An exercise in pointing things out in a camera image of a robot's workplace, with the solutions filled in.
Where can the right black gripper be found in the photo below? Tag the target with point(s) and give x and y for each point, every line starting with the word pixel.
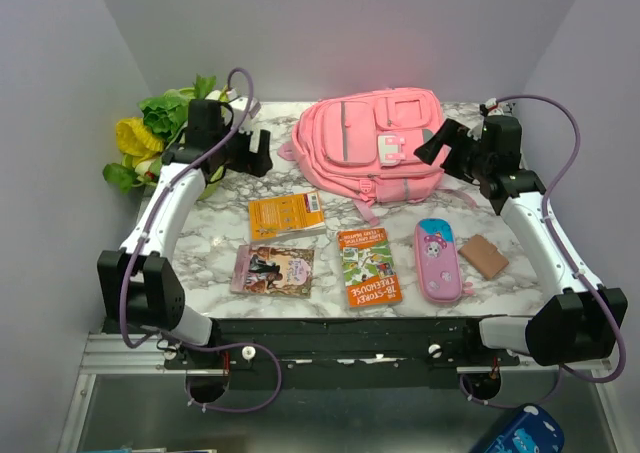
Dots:
pixel 452 135

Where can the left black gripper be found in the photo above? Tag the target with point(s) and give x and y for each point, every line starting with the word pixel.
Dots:
pixel 256 163

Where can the pink school backpack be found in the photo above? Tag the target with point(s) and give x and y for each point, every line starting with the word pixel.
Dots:
pixel 362 146

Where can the brown leather wallet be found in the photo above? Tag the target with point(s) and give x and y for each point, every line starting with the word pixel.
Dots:
pixel 484 256

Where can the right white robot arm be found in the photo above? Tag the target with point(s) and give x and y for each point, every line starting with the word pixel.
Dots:
pixel 582 319

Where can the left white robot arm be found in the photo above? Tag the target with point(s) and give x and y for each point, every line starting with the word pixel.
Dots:
pixel 139 286

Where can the orange paperback book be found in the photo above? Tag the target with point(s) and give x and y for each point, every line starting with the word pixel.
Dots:
pixel 286 217

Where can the green lettuce toy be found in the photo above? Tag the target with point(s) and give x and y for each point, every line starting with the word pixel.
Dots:
pixel 165 114

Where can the yellow flower toy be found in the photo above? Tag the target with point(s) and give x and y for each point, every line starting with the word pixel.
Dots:
pixel 134 138

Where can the pink illustrated storybook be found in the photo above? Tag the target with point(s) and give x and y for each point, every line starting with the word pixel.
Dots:
pixel 273 271

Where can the pink cartoon pencil case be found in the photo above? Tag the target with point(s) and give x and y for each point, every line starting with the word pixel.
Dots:
pixel 437 263

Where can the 78-storey treehouse book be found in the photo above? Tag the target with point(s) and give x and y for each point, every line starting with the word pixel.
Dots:
pixel 369 272

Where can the blue shark pencil case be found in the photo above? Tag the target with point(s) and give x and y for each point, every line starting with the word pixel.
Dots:
pixel 526 429

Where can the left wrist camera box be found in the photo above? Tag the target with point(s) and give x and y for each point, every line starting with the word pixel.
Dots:
pixel 244 110

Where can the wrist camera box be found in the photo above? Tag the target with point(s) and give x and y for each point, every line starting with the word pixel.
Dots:
pixel 244 110
pixel 494 107

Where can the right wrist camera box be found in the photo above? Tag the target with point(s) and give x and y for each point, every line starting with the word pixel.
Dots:
pixel 494 107

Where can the black mounting base rail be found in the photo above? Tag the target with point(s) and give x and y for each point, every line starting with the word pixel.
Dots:
pixel 343 353

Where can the aluminium frame rail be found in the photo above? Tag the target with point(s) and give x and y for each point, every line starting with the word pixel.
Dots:
pixel 107 354

